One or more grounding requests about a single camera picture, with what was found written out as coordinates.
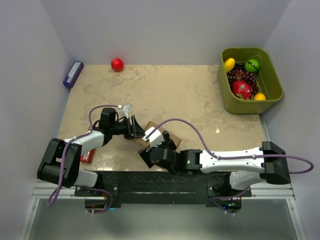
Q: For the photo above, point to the red tomato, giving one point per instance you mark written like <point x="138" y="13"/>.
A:
<point x="117" y="64"/>

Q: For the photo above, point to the red rectangular box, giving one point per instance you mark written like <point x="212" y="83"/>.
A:
<point x="88" y="148"/>

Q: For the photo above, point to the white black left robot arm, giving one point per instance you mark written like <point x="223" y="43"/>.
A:
<point x="60" y="164"/>

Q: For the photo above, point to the green striped toy ball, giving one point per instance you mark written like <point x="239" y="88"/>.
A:
<point x="252" y="65"/>

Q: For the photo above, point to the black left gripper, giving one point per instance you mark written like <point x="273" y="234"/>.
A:
<point x="133" y="130"/>

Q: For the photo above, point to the brown cardboard box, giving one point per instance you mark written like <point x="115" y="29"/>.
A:
<point x="173" y="137"/>

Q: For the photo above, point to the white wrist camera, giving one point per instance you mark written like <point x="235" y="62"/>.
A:
<point x="124" y="110"/>
<point x="153" y="139"/>

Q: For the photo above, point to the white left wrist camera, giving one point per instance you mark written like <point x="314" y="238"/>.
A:
<point x="124" y="110"/>

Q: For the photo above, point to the aluminium rail frame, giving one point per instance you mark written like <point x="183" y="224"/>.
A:
<point x="268" y="214"/>

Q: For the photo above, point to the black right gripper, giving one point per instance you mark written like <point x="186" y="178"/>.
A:
<point x="144" y="153"/>

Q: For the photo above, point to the dark red grapes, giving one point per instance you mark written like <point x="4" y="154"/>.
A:
<point x="238" y="73"/>

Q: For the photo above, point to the red dragon fruit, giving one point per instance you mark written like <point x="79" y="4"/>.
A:
<point x="242" y="90"/>

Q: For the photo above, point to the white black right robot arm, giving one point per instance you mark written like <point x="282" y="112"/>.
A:
<point x="267" y="163"/>

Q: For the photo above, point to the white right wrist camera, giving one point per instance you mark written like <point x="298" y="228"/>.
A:
<point x="153" y="139"/>

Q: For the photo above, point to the green plastic bin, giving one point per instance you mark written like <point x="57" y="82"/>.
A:
<point x="268" y="82"/>

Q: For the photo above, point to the purple rectangular box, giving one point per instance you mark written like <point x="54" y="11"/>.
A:
<point x="73" y="74"/>

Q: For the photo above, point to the yellow lemon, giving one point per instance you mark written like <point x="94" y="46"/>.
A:
<point x="229" y="64"/>

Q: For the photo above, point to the small orange fruit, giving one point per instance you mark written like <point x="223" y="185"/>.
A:
<point x="259" y="97"/>

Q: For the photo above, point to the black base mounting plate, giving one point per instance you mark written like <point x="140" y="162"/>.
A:
<point x="116" y="188"/>

